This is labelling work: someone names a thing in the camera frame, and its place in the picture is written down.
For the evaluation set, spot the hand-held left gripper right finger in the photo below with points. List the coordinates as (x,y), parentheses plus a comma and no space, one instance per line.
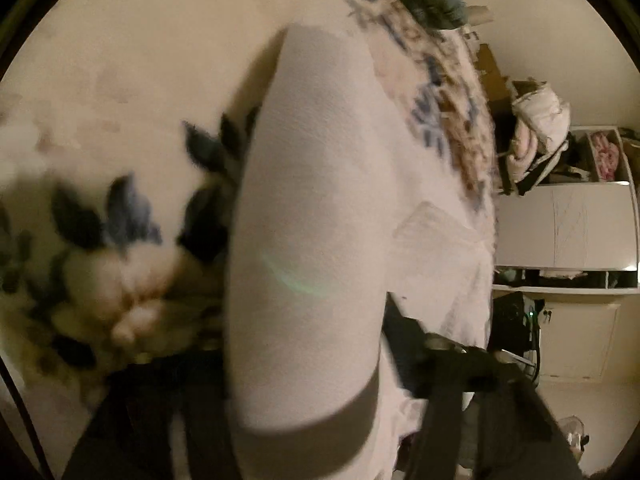
(405,355)

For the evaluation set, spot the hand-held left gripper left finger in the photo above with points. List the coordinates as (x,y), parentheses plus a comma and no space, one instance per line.
(150,410)

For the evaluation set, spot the white pants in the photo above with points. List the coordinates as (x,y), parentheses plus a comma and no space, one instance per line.
(310,210)

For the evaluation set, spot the black equipment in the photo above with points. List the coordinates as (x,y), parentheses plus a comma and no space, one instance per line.
(512,320)

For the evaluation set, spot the white door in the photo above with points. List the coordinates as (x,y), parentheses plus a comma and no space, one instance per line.
(580,345)

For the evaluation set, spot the light shoe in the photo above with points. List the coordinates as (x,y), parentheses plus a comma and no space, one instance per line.
(577,437)

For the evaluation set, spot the white wardrobe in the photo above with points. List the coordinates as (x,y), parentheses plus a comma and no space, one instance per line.
(565,225)

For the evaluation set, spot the black jacket with white stripes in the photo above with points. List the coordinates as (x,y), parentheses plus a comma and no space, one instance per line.
(555,170)

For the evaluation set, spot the pile of white pink clothes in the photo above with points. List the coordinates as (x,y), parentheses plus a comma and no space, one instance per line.
(540,115)

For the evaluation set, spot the pink bedding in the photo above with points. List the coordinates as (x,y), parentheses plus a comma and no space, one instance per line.
(605,155)

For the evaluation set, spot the brown cardboard box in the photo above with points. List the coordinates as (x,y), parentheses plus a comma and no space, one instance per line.
(492,72)

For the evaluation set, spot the floral blanket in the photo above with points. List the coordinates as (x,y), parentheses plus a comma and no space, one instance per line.
(125,85)

